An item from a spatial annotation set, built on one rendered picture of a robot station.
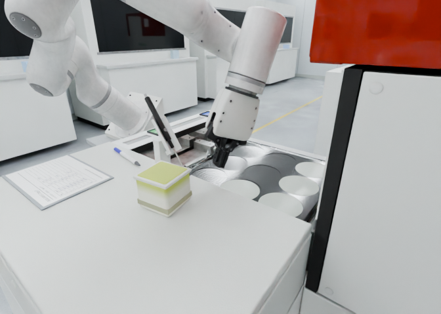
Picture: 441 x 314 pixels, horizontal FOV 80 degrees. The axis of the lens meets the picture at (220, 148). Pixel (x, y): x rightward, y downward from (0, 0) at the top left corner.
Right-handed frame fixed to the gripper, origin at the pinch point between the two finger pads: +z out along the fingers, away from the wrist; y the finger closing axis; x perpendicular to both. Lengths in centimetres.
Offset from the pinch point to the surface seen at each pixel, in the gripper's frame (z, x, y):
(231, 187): 8.2, -2.0, -7.4
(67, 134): 96, -297, 18
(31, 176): 16.3, -17.2, 35.2
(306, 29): -241, -604, -562
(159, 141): -0.1, -4.6, 13.2
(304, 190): 3.0, 7.8, -22.0
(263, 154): 1.8, -14.9, -25.9
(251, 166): 4.5, -9.6, -18.2
